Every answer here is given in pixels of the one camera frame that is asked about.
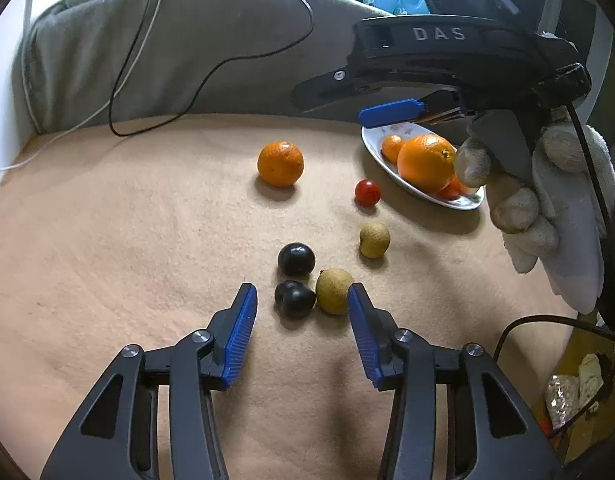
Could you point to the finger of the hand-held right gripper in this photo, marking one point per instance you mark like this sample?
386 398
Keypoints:
327 90
390 112

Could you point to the dark plum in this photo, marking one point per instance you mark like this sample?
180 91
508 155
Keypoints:
294 299
296 259

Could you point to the grey blanket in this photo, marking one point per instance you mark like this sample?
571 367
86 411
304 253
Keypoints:
212 30

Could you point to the beige blanket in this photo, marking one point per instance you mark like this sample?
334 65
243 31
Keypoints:
137 240

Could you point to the medium tangerine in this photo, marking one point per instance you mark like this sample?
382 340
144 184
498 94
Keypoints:
281 163

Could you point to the person's right hand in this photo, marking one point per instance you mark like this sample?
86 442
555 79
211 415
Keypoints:
567 210

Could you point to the white floral plate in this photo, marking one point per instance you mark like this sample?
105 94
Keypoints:
467 202

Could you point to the tan longan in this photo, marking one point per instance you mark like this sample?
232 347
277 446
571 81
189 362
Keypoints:
374 240
335 292

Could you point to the crumpled plastic bag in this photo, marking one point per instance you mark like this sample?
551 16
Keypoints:
562 395

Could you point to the small tangerine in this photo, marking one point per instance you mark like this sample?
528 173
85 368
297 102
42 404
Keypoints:
391 147

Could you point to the large orange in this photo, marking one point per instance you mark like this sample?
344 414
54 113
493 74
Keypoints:
427 162

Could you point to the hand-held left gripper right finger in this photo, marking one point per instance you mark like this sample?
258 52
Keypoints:
365 340

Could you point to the red cherry tomato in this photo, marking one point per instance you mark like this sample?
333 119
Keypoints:
367 192

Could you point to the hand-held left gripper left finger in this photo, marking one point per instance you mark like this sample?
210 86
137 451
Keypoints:
240 335

